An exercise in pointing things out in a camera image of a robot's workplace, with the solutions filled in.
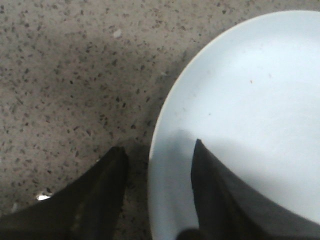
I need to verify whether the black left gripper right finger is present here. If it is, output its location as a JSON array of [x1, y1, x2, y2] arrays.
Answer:
[[176, 139, 320, 240]]

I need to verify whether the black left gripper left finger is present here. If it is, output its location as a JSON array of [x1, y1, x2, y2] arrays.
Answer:
[[0, 146, 129, 240]]

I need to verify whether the light blue round plate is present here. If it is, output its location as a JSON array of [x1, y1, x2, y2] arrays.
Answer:
[[147, 10, 320, 240]]

